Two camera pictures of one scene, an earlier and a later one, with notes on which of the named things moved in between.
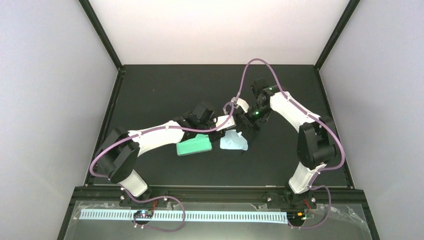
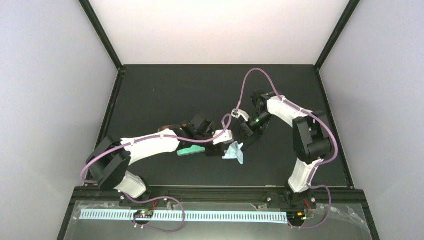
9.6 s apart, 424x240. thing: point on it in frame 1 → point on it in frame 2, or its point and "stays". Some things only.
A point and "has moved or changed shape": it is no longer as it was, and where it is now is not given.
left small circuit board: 143,214 stays
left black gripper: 223,132 → 218,152
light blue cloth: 232,140 has moved or changed shape
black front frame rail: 220,195 stays
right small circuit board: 298,216 stays
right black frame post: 351,7 stays
